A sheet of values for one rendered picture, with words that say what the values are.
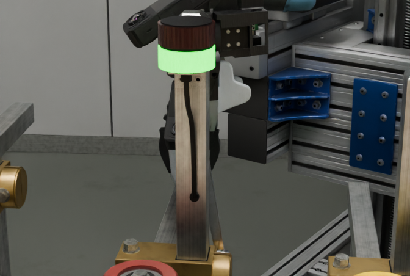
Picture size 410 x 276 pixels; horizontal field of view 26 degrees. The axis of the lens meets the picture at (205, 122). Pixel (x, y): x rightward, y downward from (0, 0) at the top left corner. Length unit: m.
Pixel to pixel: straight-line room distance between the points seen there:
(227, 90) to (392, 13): 0.77
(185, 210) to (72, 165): 2.75
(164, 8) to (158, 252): 0.29
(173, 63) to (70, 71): 2.89
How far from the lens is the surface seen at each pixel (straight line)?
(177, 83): 0.97
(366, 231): 1.18
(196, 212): 1.03
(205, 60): 0.91
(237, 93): 1.07
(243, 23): 1.03
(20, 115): 1.29
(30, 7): 3.76
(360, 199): 1.27
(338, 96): 1.72
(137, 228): 3.17
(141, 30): 1.02
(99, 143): 3.86
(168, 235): 1.14
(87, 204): 3.38
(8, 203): 1.07
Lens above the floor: 1.35
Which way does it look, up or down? 19 degrees down
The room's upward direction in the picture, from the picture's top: straight up
